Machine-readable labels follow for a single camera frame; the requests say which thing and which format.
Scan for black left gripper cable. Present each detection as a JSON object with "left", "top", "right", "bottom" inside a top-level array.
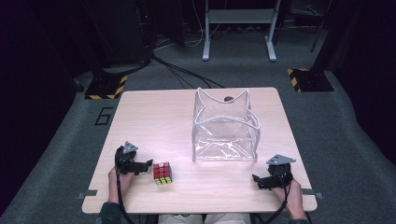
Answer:
[{"left": 114, "top": 146, "right": 135, "bottom": 224}]

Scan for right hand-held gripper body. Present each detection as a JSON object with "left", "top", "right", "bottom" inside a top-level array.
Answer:
[{"left": 265, "top": 154, "right": 297, "bottom": 189}]

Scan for black yellow striped base plate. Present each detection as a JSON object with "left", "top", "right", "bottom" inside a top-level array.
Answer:
[
  {"left": 287, "top": 67, "right": 334, "bottom": 93},
  {"left": 84, "top": 74, "right": 129, "bottom": 101}
]

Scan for dark equipment cabinet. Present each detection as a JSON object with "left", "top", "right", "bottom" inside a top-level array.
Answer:
[{"left": 83, "top": 0, "right": 155, "bottom": 69}]

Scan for dark stand post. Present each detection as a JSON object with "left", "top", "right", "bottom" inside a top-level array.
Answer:
[{"left": 311, "top": 0, "right": 365, "bottom": 73}]

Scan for clear plastic storage bag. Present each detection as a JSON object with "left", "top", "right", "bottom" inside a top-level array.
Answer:
[{"left": 191, "top": 87, "right": 262, "bottom": 163}]

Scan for black floor cables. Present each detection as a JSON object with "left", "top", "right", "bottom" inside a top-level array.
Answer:
[{"left": 151, "top": 53, "right": 225, "bottom": 90}]

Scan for person's legs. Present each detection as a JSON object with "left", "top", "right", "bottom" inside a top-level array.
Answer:
[{"left": 158, "top": 213, "right": 252, "bottom": 224}]

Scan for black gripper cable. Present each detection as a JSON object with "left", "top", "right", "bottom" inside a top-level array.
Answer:
[
  {"left": 114, "top": 146, "right": 135, "bottom": 224},
  {"left": 262, "top": 173, "right": 295, "bottom": 224}
]

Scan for person's left hand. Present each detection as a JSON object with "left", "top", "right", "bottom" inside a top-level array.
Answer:
[{"left": 107, "top": 166, "right": 136, "bottom": 205}]

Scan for multicoloured puzzle cube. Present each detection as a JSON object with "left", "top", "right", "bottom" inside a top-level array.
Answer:
[{"left": 152, "top": 161, "right": 173, "bottom": 186}]

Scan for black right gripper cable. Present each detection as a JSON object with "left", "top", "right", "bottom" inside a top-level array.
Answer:
[{"left": 262, "top": 173, "right": 295, "bottom": 224}]

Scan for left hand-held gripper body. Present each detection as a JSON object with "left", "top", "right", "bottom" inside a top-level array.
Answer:
[{"left": 114, "top": 141, "right": 140, "bottom": 175}]

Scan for person's right hand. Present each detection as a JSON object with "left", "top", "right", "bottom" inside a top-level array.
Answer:
[{"left": 272, "top": 178, "right": 308, "bottom": 220}]

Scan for white metal desk frame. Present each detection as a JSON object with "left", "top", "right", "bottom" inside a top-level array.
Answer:
[{"left": 202, "top": 0, "right": 283, "bottom": 63}]

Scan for grey tape strip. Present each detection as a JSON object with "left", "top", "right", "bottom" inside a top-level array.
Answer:
[
  {"left": 300, "top": 188, "right": 324, "bottom": 201},
  {"left": 77, "top": 189, "right": 98, "bottom": 201}
]

